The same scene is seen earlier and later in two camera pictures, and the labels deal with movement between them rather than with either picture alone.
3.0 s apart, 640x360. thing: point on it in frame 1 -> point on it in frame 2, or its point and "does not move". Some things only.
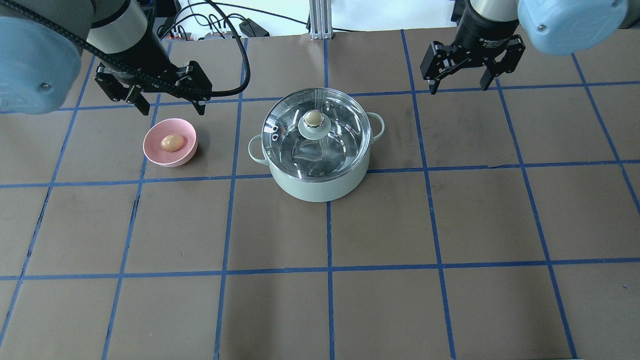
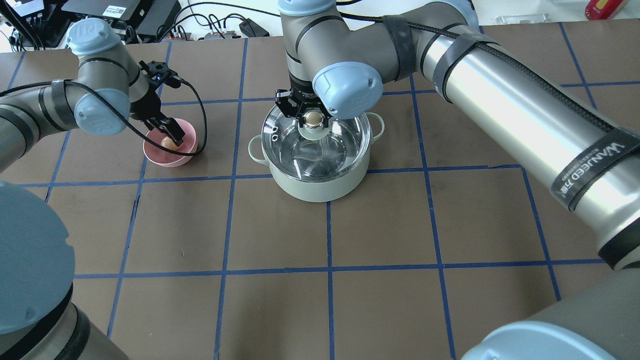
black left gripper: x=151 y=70 -> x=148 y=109
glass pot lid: x=317 y=134 does not move
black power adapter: x=252 y=29 does not move
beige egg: x=172 y=142 does not move
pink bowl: x=170 y=142 does not move
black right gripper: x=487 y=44 -> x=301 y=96
